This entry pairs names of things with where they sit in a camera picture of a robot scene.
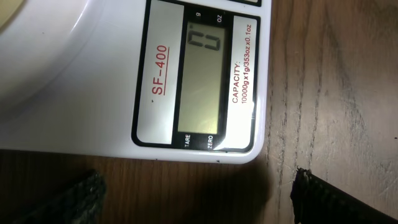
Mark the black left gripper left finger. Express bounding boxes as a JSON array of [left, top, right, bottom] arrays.
[[12, 170, 106, 224]]

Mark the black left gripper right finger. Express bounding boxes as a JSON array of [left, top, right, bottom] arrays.
[[290, 168, 397, 224]]

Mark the yellow plastic bowl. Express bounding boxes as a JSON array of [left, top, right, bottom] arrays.
[[0, 0, 25, 32]]

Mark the white digital kitchen scale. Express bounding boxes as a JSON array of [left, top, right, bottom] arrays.
[[1, 0, 272, 164]]

